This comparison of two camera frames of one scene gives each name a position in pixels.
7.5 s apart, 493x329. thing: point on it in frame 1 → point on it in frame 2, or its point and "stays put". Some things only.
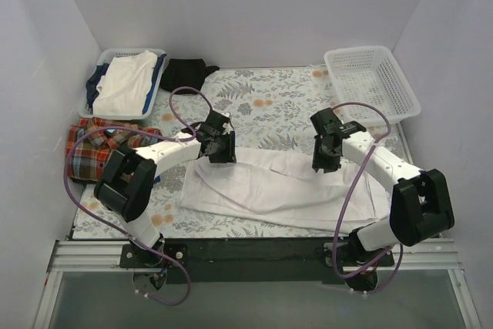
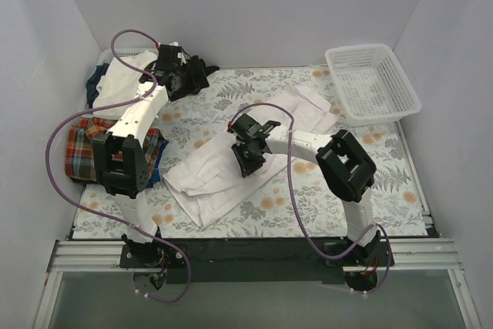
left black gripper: [224, 150] → [196, 75]
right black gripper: [323, 161] → [247, 162]
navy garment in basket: [92, 90] stays put
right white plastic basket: [370, 75] stays put
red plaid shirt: [91, 143] stays put
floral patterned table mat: [259, 108] stays put
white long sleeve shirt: [284, 189] → [206, 183]
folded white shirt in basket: [123, 86] stays put
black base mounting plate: [246, 261] stays put
